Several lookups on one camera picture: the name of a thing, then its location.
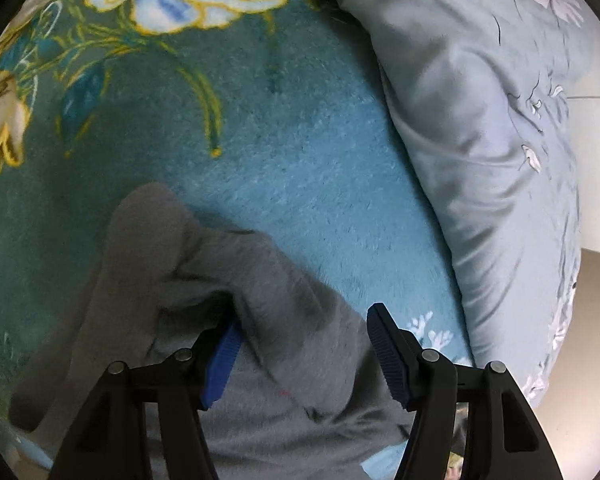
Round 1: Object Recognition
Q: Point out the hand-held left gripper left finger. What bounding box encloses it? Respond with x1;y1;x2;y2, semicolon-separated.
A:
47;317;243;480

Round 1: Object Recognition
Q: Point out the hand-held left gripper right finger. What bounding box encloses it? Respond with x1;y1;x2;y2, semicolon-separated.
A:
366;302;563;480

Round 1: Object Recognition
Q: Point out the light blue floral quilt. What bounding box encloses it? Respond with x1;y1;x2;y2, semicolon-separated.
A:
285;0;596;406

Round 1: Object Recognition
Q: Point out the teal floral blanket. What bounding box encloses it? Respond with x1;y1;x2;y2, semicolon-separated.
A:
0;0;476;480

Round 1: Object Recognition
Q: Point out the grey sweater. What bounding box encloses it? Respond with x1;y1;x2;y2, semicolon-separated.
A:
7;182;431;480

